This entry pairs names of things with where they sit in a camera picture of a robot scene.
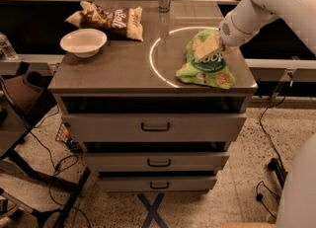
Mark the brown salt chip bag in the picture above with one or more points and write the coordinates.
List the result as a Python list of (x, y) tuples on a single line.
[(125, 22)]

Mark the middle drawer black handle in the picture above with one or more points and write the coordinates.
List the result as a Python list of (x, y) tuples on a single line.
[(159, 164)]

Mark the blue tape cross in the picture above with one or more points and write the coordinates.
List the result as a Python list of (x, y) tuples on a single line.
[(152, 210)]

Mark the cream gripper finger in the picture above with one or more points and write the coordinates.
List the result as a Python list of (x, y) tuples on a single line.
[(210, 46)]

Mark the brown office chair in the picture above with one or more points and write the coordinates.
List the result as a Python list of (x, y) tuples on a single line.
[(28, 95)]

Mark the top drawer black handle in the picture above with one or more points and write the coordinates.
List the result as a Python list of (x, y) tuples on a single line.
[(163, 128)]

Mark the white bowl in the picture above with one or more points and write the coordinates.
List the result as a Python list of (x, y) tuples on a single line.
[(84, 43)]

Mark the black table leg frame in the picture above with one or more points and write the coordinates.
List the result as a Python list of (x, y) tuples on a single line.
[(52, 182)]

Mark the black stand base right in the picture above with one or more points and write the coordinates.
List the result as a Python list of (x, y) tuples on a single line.
[(274, 166)]

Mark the green rice chip bag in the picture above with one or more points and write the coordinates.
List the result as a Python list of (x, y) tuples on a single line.
[(212, 71)]

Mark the bottom drawer black handle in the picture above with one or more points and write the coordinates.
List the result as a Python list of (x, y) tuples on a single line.
[(159, 186)]

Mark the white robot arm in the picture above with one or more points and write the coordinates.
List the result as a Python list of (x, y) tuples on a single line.
[(297, 207)]

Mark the drawer black handle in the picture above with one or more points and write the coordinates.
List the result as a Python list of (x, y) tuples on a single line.
[(163, 128), (159, 164), (159, 186)]

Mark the clear plastic bottle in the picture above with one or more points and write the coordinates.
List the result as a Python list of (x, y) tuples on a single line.
[(7, 48)]

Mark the grey drawer cabinet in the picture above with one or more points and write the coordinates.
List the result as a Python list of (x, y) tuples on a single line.
[(104, 100)]

